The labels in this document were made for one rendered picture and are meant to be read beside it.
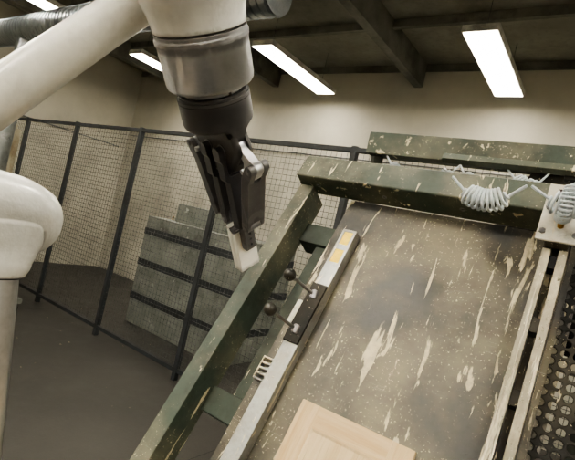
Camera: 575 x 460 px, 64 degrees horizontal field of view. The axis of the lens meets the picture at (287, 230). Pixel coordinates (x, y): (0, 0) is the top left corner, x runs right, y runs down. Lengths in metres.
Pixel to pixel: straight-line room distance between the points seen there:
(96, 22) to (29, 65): 0.09
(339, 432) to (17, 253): 0.84
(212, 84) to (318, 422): 0.99
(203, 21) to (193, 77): 0.05
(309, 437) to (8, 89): 1.01
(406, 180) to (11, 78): 1.17
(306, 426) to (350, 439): 0.12
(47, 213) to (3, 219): 0.08
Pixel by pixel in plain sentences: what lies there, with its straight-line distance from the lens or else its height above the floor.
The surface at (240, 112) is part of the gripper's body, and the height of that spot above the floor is 1.77.
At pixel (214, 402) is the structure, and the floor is 1.12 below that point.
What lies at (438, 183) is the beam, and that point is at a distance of 1.49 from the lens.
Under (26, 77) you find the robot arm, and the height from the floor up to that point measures 1.77.
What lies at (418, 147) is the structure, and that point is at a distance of 2.07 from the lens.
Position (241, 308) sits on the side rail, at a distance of 1.48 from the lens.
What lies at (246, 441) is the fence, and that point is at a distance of 1.31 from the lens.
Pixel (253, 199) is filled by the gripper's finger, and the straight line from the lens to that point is 0.50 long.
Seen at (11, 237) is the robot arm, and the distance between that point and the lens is 0.84.
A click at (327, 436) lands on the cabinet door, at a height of 1.19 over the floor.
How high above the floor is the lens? 1.67
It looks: level
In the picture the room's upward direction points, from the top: 13 degrees clockwise
